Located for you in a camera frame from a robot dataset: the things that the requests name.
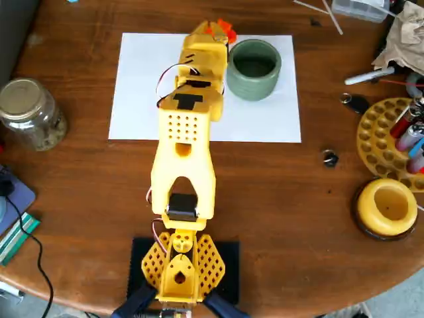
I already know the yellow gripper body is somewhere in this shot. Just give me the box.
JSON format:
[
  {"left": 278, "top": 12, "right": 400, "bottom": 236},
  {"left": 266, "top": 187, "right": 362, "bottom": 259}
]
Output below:
[{"left": 178, "top": 32, "right": 230, "bottom": 74}]

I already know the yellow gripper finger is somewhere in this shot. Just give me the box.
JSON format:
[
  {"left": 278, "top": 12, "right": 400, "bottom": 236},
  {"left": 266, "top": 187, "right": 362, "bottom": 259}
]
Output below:
[
  {"left": 193, "top": 20, "right": 213, "bottom": 39},
  {"left": 211, "top": 25, "right": 230, "bottom": 46}
]

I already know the orange printed boat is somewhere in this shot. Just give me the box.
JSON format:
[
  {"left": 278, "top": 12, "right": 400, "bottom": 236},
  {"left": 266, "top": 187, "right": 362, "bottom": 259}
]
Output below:
[{"left": 205, "top": 19, "right": 238, "bottom": 43}]

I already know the green ceramic cup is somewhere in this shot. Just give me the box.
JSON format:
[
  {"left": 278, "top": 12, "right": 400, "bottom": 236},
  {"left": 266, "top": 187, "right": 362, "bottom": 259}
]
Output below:
[{"left": 226, "top": 38, "right": 283, "bottom": 102}]

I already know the white paper sheet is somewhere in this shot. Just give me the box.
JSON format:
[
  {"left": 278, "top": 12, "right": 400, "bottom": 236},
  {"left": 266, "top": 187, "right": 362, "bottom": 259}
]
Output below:
[{"left": 108, "top": 32, "right": 302, "bottom": 144}]

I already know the thin white stick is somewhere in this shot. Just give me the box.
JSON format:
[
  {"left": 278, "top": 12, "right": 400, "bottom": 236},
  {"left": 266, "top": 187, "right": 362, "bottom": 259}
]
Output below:
[
  {"left": 293, "top": 0, "right": 332, "bottom": 16},
  {"left": 321, "top": 0, "right": 344, "bottom": 35}
]

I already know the clear plastic box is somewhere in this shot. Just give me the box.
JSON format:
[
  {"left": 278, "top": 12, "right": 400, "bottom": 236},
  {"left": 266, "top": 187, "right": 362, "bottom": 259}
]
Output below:
[{"left": 331, "top": 0, "right": 391, "bottom": 24}]

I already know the white marker pen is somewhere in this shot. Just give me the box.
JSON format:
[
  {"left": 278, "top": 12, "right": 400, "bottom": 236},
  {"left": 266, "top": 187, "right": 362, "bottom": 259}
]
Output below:
[{"left": 344, "top": 67, "right": 396, "bottom": 86}]

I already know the yellow round holed tray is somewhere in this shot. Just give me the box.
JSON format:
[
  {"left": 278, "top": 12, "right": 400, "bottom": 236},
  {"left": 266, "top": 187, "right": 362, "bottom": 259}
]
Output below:
[{"left": 356, "top": 97, "right": 424, "bottom": 193}]

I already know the glass jar gold lid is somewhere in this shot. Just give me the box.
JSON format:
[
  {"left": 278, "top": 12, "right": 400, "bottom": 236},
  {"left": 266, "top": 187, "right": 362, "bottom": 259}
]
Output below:
[{"left": 0, "top": 78, "right": 68, "bottom": 152}]

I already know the crumpled brown paper bag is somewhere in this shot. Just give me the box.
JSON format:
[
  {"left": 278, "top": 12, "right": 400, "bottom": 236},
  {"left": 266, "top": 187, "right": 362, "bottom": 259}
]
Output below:
[{"left": 371, "top": 1, "right": 424, "bottom": 76}]

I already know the grey curved tube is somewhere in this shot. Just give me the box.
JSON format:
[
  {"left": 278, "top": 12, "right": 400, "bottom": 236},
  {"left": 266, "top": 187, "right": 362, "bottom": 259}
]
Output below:
[{"left": 405, "top": 71, "right": 424, "bottom": 99}]

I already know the black base mat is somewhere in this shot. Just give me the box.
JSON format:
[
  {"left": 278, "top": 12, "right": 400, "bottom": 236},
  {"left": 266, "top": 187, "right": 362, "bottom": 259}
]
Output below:
[{"left": 127, "top": 235, "right": 241, "bottom": 306}]

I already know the dark brown saucer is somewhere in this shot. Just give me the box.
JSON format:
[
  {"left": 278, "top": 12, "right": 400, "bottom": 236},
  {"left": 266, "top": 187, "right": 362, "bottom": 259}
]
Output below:
[{"left": 351, "top": 185, "right": 419, "bottom": 242}]

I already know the blue lighter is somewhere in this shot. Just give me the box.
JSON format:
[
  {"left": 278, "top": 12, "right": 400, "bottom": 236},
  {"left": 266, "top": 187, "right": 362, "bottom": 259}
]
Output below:
[{"left": 407, "top": 136, "right": 424, "bottom": 159}]

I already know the purple notebook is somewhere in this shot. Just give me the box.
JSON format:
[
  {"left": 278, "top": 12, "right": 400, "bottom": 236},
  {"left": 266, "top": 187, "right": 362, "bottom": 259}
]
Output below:
[{"left": 0, "top": 165, "right": 36, "bottom": 236}]

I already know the black mouse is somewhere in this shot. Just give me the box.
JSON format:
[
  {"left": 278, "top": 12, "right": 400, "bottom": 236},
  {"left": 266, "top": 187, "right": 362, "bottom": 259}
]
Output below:
[{"left": 0, "top": 172, "right": 16, "bottom": 197}]

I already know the blue clamp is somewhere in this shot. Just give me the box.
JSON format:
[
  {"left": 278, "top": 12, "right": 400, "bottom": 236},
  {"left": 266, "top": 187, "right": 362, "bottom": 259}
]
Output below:
[
  {"left": 111, "top": 284, "right": 158, "bottom": 318},
  {"left": 203, "top": 286, "right": 250, "bottom": 318}
]

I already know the green white book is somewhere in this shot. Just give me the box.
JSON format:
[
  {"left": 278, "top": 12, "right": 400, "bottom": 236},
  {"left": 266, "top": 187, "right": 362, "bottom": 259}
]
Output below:
[{"left": 0, "top": 211, "right": 41, "bottom": 267}]

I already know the black key fob with ring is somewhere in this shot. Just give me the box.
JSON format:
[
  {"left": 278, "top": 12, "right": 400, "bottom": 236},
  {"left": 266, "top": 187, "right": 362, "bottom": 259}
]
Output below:
[{"left": 340, "top": 93, "right": 370, "bottom": 116}]

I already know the small black metal ring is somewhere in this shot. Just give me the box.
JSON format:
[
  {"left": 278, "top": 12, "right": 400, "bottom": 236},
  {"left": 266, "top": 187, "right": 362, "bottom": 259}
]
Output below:
[{"left": 322, "top": 149, "right": 339, "bottom": 169}]

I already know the thin red wire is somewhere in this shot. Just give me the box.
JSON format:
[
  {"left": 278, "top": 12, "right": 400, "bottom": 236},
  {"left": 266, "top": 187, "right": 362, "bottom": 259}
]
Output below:
[{"left": 379, "top": 78, "right": 424, "bottom": 88}]

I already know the yellow ring candle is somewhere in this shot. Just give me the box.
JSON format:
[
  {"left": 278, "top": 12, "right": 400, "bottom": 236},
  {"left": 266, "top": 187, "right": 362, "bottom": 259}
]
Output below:
[{"left": 356, "top": 178, "right": 419, "bottom": 237}]

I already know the black power cable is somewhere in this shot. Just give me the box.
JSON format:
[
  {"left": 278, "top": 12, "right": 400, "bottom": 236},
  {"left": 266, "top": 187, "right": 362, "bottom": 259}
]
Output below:
[{"left": 6, "top": 195, "right": 54, "bottom": 318}]

